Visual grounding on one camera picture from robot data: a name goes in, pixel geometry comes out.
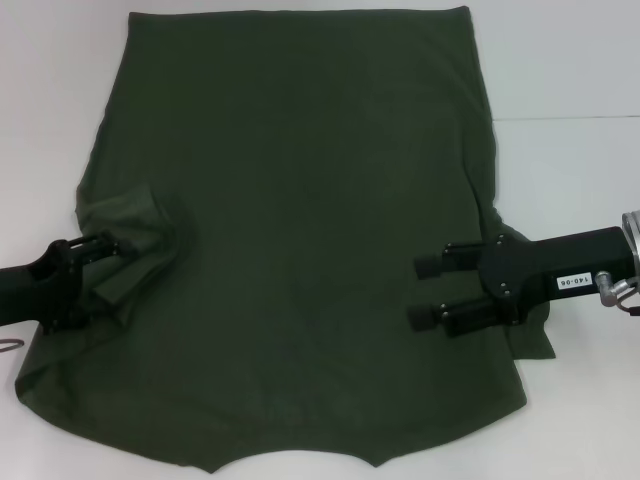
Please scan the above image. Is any dark green shirt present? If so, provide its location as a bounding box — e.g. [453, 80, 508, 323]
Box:
[13, 5, 557, 469]

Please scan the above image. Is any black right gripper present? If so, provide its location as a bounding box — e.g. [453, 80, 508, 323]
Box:
[406, 225, 627, 338]

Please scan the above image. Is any right gripper cable with plug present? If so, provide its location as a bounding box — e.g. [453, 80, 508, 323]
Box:
[597, 283, 640, 321]

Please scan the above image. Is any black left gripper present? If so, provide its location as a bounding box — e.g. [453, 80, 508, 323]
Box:
[0, 229, 135, 335]

